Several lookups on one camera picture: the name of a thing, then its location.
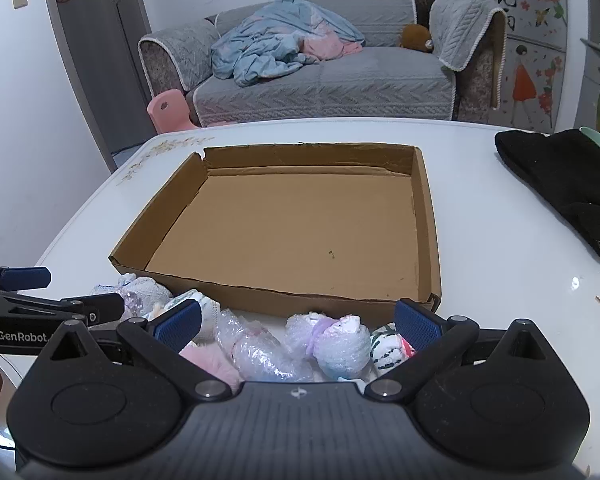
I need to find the grey knitted sofa throw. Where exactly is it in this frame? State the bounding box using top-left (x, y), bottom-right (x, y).
top-left (428, 0), bottom-right (506, 72)

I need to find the shallow cardboard box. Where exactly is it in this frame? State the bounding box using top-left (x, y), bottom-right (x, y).
top-left (108, 144), bottom-right (442, 317)

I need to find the grey drawer cabinet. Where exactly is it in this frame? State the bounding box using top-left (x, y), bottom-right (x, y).
top-left (580, 35), bottom-right (600, 131)

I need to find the pink cloth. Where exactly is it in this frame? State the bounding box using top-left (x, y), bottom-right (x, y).
top-left (300, 35), bottom-right (363, 59)

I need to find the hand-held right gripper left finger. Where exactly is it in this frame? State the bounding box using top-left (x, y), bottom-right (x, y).
top-left (45, 301), bottom-right (232, 402)

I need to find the white lilac sock roll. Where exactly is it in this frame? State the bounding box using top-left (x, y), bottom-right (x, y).
top-left (91, 272), bottom-right (173, 323)

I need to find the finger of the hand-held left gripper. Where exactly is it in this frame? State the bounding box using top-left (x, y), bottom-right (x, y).
top-left (0, 266), bottom-right (52, 292)
top-left (0, 292), bottom-right (126, 325)

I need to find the dark grey door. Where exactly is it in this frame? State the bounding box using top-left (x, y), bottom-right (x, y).
top-left (39, 0), bottom-right (151, 171)

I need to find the white dark-striped sock roll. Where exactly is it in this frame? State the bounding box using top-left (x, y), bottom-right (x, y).
top-left (370, 325), bottom-right (416, 378)

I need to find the black knitted hat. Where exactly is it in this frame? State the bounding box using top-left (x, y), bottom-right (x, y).
top-left (495, 129), bottom-right (600, 263)

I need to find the pink plastic stool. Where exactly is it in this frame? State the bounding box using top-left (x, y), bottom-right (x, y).
top-left (146, 89), bottom-right (197, 136)

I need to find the clear plastic sock roll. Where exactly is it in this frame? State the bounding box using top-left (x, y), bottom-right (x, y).
top-left (215, 309), bottom-right (315, 383)

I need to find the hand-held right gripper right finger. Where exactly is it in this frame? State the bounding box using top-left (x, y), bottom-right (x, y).
top-left (364, 298), bottom-right (552, 402)

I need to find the grey sofa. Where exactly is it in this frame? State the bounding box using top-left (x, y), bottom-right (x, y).
top-left (138, 0), bottom-right (508, 128)

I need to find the brown plush toy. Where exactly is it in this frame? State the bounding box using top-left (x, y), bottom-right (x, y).
top-left (399, 24), bottom-right (435, 53)

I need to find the pink fluffy sock roll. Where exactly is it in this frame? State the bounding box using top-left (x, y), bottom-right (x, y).
top-left (180, 342), bottom-right (243, 393)

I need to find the light blue blanket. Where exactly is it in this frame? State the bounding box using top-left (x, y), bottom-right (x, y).
top-left (211, 0), bottom-right (366, 87)

